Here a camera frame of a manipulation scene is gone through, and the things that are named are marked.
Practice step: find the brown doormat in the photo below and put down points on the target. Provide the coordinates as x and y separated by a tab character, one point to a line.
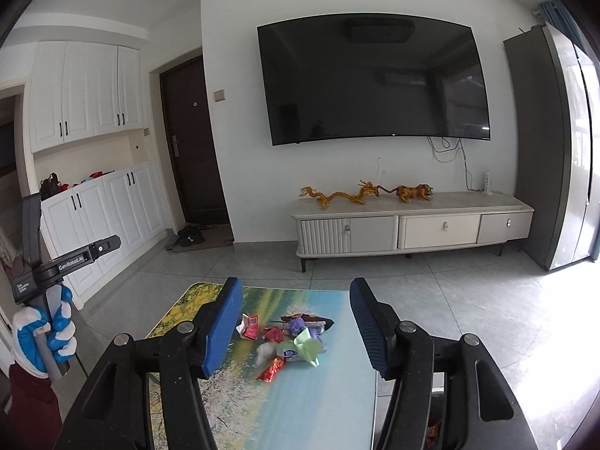
218	239

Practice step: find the green crumpled paper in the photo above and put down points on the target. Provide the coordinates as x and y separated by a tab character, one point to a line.
307	344

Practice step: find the white blue wrapper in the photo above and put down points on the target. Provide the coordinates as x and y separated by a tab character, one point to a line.
291	353

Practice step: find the black bag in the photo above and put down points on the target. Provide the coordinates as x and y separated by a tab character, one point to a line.
50	187

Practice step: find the blue curtain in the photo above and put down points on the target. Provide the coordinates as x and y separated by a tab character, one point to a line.
558	21

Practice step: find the golden tiger figurine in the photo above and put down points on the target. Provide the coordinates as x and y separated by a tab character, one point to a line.
412	192

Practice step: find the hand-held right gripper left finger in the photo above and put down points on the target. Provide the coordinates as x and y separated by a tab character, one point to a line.
225	326

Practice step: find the white wall cabinets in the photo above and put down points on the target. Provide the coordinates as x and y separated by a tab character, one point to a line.
84	93

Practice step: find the golden dragon figurine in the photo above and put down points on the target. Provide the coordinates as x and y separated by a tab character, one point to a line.
337	197

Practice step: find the dark brown door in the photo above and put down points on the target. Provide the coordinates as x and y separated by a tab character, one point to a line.
192	150

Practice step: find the person's left forearm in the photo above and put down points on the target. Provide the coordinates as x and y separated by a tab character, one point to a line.
30	398

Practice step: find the long red wrapper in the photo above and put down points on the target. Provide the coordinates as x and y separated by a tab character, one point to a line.
271	370

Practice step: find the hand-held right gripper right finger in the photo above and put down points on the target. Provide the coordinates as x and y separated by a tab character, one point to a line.
370	330

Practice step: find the small red candy wrapper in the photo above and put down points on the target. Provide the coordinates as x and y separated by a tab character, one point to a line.
274	335

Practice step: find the grey refrigerator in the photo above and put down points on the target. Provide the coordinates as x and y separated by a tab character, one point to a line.
534	150

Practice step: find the black wall television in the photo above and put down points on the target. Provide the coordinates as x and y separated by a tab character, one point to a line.
365	79

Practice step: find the beige wall switch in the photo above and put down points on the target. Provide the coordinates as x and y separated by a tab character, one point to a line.
219	95

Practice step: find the landscape printed table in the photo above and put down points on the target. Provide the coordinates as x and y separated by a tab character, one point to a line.
318	398

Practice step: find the person's left hand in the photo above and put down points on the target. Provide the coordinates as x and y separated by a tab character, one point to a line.
28	340

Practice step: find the white crumpled wrapper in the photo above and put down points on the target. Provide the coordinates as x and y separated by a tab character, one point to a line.
265	351

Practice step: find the white power strip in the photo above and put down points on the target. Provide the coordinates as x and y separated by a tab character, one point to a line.
487	183

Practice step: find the white television cabinet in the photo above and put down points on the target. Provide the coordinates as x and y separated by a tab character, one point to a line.
440	232

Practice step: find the purple wrapper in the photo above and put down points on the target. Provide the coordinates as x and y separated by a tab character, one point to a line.
296	324

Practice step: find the black slipper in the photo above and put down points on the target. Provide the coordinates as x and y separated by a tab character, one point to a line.
190	240
190	231

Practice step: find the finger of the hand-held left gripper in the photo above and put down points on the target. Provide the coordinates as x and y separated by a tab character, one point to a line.
104	245

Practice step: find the white base cabinets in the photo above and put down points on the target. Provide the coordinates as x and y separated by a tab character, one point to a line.
108	215

